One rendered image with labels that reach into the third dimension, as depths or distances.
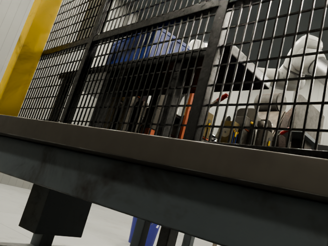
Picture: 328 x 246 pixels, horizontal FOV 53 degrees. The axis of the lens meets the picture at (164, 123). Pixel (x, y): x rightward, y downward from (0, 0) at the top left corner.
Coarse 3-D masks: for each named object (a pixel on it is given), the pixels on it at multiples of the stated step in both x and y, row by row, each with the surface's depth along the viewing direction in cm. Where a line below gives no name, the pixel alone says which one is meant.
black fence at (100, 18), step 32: (96, 0) 142; (160, 0) 106; (192, 0) 94; (224, 0) 83; (256, 0) 79; (64, 32) 153; (96, 32) 129; (128, 32) 112; (224, 32) 81; (320, 32) 63; (64, 64) 140; (224, 64) 78; (256, 64) 71; (288, 64) 65; (64, 96) 129; (160, 96) 89; (192, 128) 75; (256, 128) 66; (288, 128) 61; (320, 128) 57
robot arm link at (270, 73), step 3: (261, 69) 177; (264, 69) 177; (267, 69) 177; (270, 69) 178; (273, 69) 178; (267, 72) 176; (270, 72) 177; (273, 72) 177; (267, 75) 176; (270, 75) 176; (273, 75) 176; (270, 78) 177; (273, 78) 176; (270, 84) 179
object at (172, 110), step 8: (176, 64) 93; (184, 64) 93; (176, 72) 92; (184, 72) 93; (176, 80) 91; (64, 88) 139; (104, 88) 115; (112, 88) 116; (104, 96) 114; (168, 96) 91; (176, 96) 91; (56, 104) 137; (168, 104) 89; (176, 104) 91; (56, 112) 137; (96, 112) 113; (104, 112) 114; (160, 112) 91; (96, 120) 112; (168, 120) 89; (160, 128) 88; (168, 128) 89
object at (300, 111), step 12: (264, 96) 586; (276, 96) 567; (300, 96) 518; (264, 108) 583; (276, 108) 566; (300, 108) 516; (312, 108) 546; (276, 120) 546; (288, 120) 511; (300, 120) 516; (312, 120) 546; (312, 132) 546; (276, 144) 531
